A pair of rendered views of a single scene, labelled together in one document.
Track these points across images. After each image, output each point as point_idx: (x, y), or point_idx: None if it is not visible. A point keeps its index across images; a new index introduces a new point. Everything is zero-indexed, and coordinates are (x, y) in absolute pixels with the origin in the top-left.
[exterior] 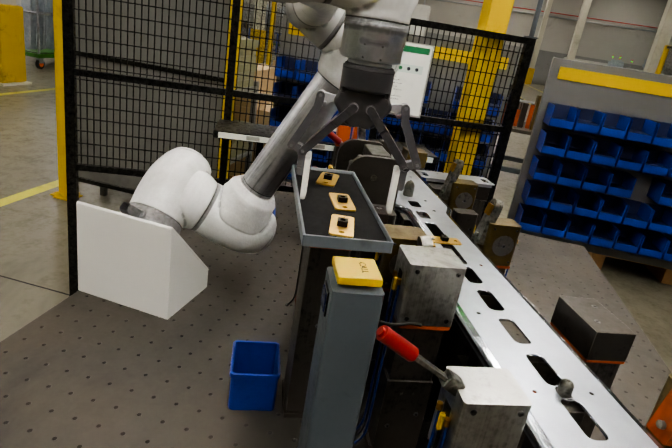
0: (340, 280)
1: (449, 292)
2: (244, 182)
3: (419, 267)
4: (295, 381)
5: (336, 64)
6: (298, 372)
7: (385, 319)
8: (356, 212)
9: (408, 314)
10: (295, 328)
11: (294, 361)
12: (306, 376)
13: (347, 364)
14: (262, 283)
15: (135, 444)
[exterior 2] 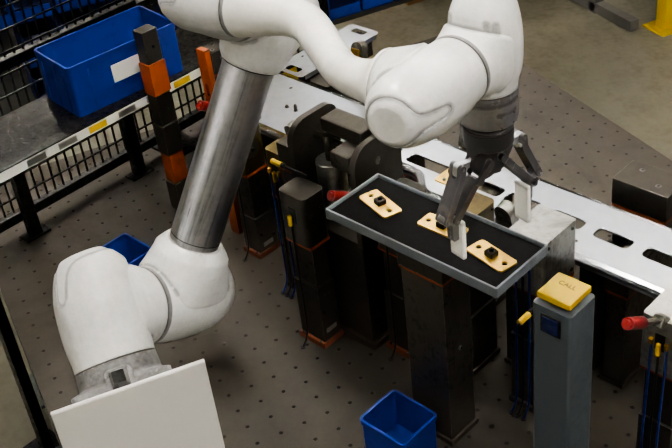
0: (571, 307)
1: (569, 245)
2: (187, 246)
3: (548, 244)
4: (453, 408)
5: (267, 52)
6: (454, 398)
7: (516, 300)
8: (470, 230)
9: None
10: (432, 363)
11: (450, 391)
12: (460, 396)
13: (582, 359)
14: (243, 344)
15: None
